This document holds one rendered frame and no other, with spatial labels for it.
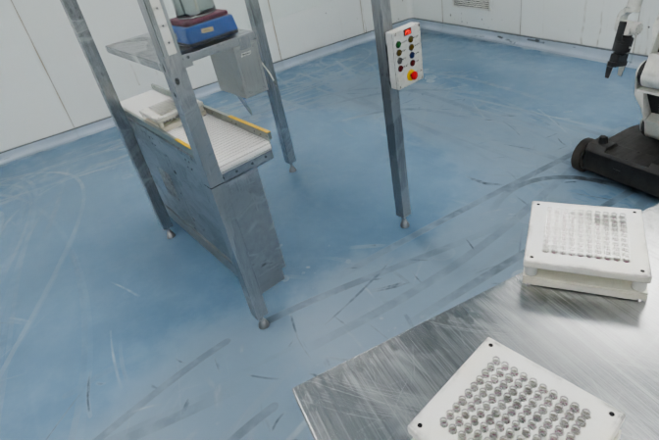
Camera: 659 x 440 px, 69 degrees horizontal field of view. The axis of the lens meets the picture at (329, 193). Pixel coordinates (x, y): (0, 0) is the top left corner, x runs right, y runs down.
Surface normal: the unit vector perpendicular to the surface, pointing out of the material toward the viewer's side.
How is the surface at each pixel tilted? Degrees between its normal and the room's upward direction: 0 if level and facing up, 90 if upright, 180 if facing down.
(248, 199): 90
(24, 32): 90
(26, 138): 90
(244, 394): 0
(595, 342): 0
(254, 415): 0
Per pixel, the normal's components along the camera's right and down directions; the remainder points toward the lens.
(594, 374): -0.17, -0.84
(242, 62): 0.63, 0.32
